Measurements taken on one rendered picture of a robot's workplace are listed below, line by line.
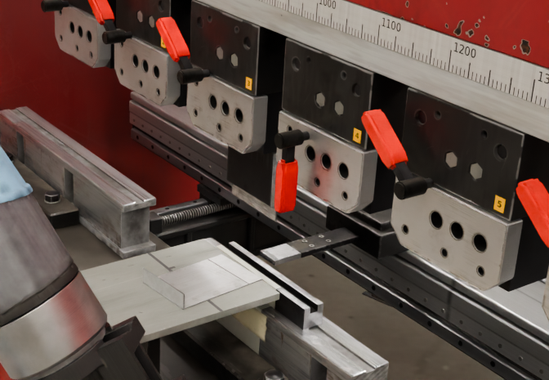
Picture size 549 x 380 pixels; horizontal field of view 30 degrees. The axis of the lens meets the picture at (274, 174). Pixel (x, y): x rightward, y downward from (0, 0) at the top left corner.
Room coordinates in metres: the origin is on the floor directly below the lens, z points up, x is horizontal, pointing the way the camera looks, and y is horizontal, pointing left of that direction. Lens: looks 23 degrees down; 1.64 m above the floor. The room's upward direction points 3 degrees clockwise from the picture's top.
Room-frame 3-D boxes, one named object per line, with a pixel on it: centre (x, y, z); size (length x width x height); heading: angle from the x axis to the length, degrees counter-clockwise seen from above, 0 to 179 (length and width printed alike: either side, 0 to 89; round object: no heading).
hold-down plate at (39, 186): (1.67, 0.44, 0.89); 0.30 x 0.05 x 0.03; 38
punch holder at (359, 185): (1.09, -0.08, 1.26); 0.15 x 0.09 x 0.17; 38
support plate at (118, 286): (1.14, 0.14, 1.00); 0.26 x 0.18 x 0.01; 128
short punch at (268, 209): (1.23, 0.03, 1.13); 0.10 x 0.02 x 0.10; 38
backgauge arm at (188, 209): (1.82, 0.00, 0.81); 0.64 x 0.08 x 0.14; 128
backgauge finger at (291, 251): (1.32, -0.10, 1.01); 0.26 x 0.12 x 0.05; 128
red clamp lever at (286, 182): (1.07, -0.02, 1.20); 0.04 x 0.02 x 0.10; 128
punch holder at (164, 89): (1.41, 0.16, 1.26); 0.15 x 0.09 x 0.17; 38
